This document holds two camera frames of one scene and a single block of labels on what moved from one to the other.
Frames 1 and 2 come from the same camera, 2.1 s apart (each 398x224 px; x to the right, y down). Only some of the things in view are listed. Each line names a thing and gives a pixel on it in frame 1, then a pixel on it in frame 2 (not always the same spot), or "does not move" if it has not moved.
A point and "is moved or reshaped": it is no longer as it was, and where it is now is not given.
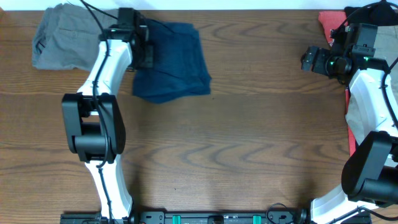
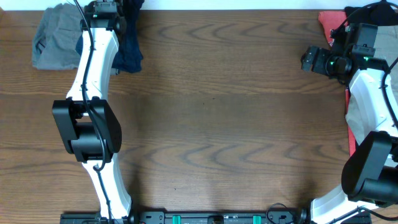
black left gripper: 144,54 -> 101,5
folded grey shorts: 67,37 does not move
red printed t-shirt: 331,21 does not move
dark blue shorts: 180,67 is moved or reshaped
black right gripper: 308,59 does not move
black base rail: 211,218 does not move
